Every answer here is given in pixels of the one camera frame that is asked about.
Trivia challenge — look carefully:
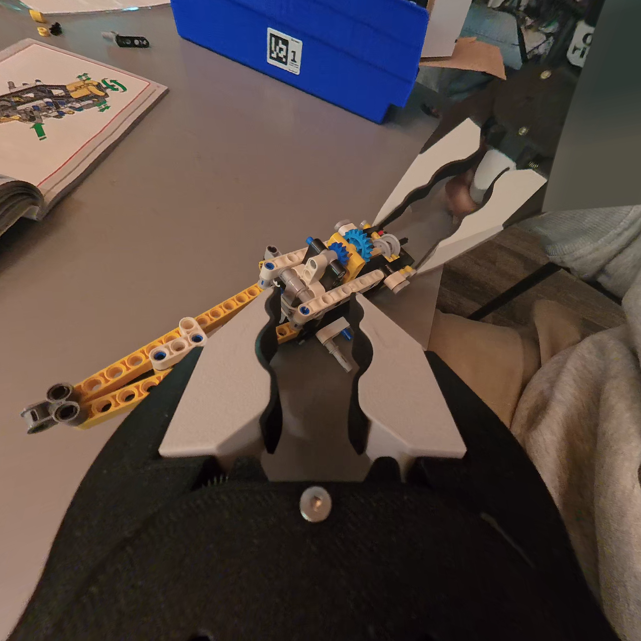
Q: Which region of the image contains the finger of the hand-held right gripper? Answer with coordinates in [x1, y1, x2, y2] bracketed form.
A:
[373, 118, 486, 231]
[416, 149, 549, 276]

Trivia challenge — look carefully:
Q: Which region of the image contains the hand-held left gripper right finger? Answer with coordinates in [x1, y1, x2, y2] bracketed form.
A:
[350, 292, 467, 476]

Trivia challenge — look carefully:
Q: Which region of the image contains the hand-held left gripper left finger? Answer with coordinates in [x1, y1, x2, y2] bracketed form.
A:
[158, 289, 286, 469]

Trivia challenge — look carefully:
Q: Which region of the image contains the yellow and white lego model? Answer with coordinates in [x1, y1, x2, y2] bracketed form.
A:
[20, 218, 417, 434]

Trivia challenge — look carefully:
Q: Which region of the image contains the person's right forearm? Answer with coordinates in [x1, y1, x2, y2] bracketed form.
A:
[518, 204, 641, 301]

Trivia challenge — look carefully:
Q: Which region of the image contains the lego instruction booklet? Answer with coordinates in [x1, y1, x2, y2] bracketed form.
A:
[0, 39, 169, 236]

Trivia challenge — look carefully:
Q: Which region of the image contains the black lego beam with pin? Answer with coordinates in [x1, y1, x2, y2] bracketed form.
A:
[101, 31, 151, 49]

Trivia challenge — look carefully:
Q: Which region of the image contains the person's right hand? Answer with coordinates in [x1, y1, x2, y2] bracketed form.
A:
[445, 173, 482, 217]

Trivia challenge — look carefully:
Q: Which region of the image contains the black chair leg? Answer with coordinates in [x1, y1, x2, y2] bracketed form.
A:
[467, 261, 563, 322]

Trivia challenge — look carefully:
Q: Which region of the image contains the person's beige trouser leg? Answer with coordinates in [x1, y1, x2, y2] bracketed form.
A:
[430, 299, 587, 429]

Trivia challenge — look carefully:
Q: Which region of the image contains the cardboard box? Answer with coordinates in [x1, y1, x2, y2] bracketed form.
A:
[420, 0, 507, 80]

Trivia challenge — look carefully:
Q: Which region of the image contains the blue plastic bin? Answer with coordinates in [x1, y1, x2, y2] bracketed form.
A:
[170, 0, 431, 125]

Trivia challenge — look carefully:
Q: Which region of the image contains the person's grey sweatshirt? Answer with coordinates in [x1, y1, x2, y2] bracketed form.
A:
[510, 300, 641, 641]

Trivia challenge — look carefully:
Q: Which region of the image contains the white paper sheet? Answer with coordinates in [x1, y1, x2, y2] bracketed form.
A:
[22, 0, 172, 14]

